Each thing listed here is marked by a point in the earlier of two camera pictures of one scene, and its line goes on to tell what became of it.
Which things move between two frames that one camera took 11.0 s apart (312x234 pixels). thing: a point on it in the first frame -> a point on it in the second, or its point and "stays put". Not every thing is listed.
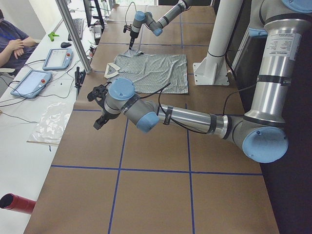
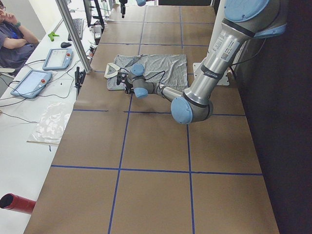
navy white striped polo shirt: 148,72 stays put
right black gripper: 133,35 -> 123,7
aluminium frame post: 67,15 stays put
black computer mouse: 64,45 stays put
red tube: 22,204 stays put
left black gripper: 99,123 -> 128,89
